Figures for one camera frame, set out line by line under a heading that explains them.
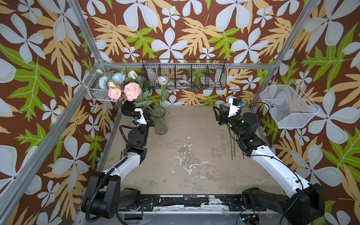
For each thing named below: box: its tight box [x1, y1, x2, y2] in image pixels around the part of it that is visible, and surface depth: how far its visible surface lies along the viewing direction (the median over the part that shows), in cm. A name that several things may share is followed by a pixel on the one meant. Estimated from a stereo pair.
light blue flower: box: [112, 72, 126, 84], surface depth 70 cm
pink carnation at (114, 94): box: [107, 87, 122, 102], surface depth 60 cm
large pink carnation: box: [123, 82, 142, 102], surface depth 61 cm
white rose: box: [127, 69, 139, 81], surface depth 82 cm
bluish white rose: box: [156, 75, 169, 85], surface depth 82 cm
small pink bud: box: [107, 81, 117, 90], surface depth 55 cm
